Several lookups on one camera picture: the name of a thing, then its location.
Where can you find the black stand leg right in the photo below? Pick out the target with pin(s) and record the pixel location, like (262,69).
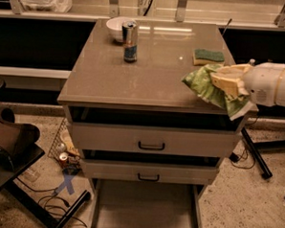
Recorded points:
(256,147)

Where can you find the bottom open drawer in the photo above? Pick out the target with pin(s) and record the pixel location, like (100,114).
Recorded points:
(127,204)

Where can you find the blue tape cross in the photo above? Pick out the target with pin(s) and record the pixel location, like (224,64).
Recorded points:
(66,184)

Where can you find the green jalapeno chip bag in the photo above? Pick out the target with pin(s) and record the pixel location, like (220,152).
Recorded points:
(201,84)

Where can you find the grey drawer cabinet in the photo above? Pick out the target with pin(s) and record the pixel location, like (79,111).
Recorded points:
(104,89)

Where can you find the red soda can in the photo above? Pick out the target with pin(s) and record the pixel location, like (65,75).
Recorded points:
(63,159)

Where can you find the top grey drawer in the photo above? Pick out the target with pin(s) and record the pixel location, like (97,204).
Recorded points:
(163,140)

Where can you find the clear water bottle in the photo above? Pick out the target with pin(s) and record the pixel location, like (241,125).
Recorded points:
(252,62)

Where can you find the middle grey drawer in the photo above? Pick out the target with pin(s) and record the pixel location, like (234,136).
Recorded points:
(123,170)

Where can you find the wire basket on floor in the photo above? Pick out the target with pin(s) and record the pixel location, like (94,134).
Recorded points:
(63,136)

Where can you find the silver can in basket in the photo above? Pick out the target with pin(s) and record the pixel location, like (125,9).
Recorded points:
(61,147)

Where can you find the white bowl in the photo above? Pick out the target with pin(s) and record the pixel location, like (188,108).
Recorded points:
(114,25)

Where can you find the grey drawer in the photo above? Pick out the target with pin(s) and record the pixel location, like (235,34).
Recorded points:
(163,140)
(123,170)

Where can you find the silver blue energy drink can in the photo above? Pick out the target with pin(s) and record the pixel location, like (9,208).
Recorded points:
(130,40)

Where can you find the green yellow sponge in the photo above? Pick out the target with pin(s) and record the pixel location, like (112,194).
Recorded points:
(204,56)

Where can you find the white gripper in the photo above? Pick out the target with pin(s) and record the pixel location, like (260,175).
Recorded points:
(262,82)

